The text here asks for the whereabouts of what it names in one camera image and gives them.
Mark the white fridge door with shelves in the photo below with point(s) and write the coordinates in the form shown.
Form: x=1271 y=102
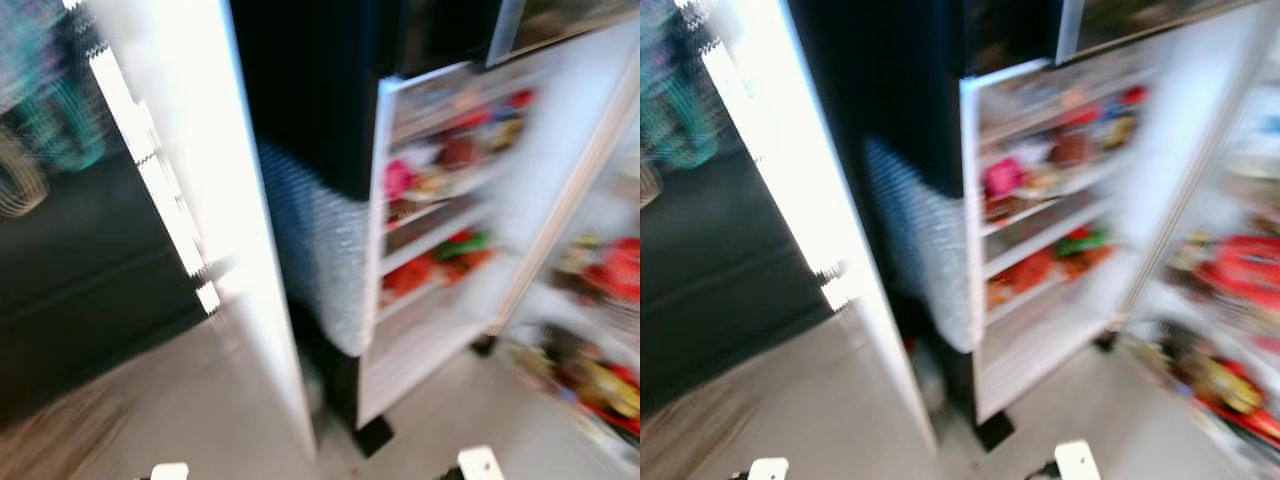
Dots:
x=560 y=130
x=1170 y=140

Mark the plain white fridge door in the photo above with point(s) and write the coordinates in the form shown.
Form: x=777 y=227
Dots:
x=190 y=120
x=800 y=150

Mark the black fridge body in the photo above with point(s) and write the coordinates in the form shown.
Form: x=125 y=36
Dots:
x=880 y=80
x=300 y=80

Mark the large red package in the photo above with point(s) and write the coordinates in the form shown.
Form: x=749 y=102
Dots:
x=615 y=270
x=1245 y=265

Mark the tan wicker basket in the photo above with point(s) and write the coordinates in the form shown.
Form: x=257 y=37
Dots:
x=20 y=190
x=648 y=185

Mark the dark low furniture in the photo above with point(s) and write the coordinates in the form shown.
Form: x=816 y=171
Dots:
x=720 y=260
x=90 y=270

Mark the teal woven basket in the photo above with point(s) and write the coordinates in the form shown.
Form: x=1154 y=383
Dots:
x=50 y=110
x=675 y=120

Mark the yellow and red snack packet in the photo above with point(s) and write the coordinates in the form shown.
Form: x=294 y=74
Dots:
x=600 y=385
x=1225 y=385

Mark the green food packet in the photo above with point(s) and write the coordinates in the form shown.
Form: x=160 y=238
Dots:
x=465 y=244
x=1085 y=242

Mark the dark red jar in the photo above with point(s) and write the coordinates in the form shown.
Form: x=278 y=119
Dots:
x=1072 y=148
x=458 y=150

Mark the orange red food packet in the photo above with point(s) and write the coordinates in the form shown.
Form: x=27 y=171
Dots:
x=410 y=277
x=1020 y=275

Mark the pink food item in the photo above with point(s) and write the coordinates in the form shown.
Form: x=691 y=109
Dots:
x=398 y=180
x=1002 y=180

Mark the silver speckled cloth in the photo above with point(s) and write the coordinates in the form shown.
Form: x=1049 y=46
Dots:
x=320 y=250
x=925 y=250

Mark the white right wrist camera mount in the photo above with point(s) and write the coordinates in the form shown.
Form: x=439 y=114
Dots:
x=481 y=463
x=1078 y=461

